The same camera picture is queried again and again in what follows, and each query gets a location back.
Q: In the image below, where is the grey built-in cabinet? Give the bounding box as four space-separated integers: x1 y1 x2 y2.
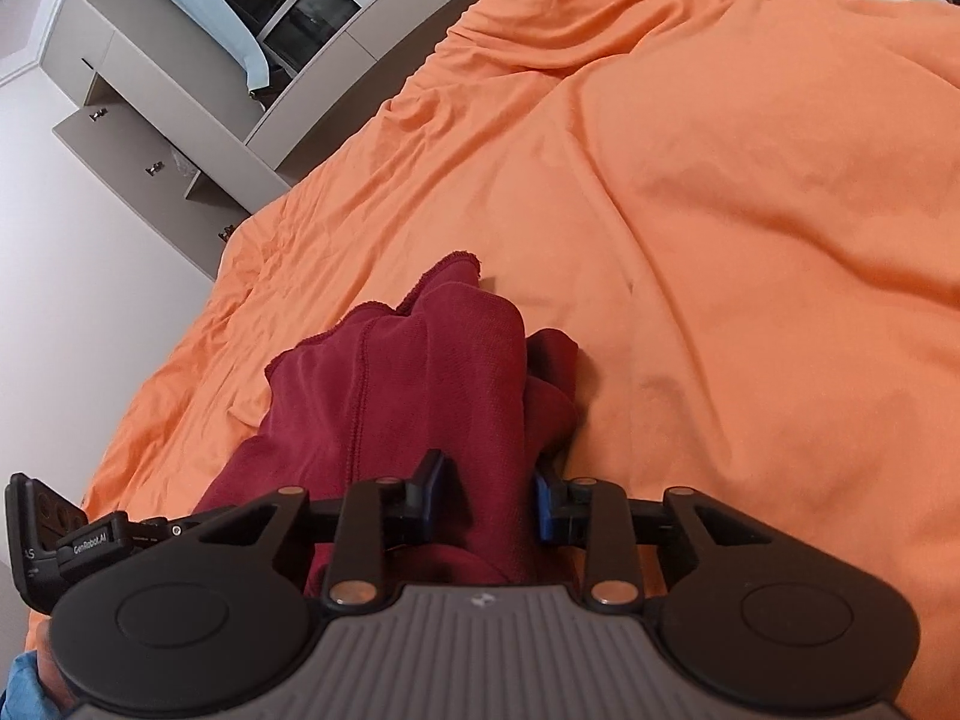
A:
34 0 542 284

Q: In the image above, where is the person's left forearm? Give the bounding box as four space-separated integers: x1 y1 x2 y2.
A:
34 610 74 700

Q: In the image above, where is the orange duvet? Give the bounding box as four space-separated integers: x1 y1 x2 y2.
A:
22 0 960 691

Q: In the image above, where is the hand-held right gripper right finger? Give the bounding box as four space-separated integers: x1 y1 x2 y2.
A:
531 463 775 612

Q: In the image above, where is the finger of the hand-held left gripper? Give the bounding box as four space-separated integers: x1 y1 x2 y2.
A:
127 508 235 546

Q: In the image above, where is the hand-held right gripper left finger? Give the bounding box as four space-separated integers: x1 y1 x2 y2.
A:
196 448 456 612

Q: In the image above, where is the light blue curtain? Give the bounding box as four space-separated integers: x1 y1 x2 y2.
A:
131 0 272 89

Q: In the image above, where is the dark red sweater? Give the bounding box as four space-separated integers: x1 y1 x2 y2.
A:
195 249 584 602

